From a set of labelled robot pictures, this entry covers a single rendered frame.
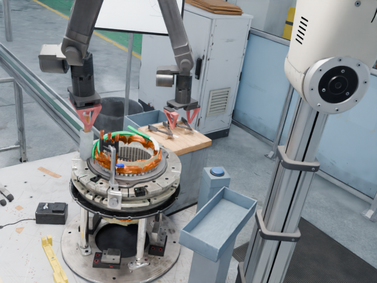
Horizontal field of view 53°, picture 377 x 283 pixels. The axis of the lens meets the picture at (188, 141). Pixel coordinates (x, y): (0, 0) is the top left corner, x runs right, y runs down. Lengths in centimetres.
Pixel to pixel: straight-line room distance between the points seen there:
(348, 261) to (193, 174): 160
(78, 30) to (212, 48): 247
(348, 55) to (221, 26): 240
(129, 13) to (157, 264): 131
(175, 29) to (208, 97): 224
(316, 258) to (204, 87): 167
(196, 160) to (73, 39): 67
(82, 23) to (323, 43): 54
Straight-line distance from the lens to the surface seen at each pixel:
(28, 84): 269
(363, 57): 100
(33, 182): 162
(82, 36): 92
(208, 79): 339
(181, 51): 128
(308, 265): 261
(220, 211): 111
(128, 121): 148
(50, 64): 102
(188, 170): 139
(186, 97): 135
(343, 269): 270
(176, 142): 133
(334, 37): 94
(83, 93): 103
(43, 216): 139
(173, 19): 126
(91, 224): 130
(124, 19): 207
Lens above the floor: 168
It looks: 27 degrees down
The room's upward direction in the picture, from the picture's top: 8 degrees clockwise
